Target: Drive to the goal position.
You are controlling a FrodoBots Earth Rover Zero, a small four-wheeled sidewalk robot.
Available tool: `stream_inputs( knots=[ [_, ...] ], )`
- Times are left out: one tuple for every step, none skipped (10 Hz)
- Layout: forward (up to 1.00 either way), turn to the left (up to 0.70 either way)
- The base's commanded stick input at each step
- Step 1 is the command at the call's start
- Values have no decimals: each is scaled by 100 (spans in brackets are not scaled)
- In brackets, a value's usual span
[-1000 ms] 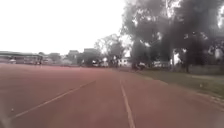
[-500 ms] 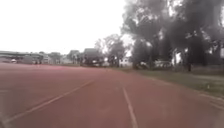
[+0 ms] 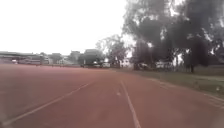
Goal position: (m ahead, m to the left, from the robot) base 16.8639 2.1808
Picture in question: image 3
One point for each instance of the vehicle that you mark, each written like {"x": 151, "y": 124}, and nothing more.
{"x": 164, "y": 64}
{"x": 141, "y": 66}

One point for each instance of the long low building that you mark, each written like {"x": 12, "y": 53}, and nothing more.
{"x": 26, "y": 58}

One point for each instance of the group of tall trees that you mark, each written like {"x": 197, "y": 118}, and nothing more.
{"x": 160, "y": 28}

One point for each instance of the red running track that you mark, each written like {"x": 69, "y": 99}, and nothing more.
{"x": 83, "y": 106}

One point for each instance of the white car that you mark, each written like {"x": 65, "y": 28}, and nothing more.
{"x": 106, "y": 65}

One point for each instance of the patchy grass strip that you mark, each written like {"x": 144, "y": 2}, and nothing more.
{"x": 186, "y": 80}

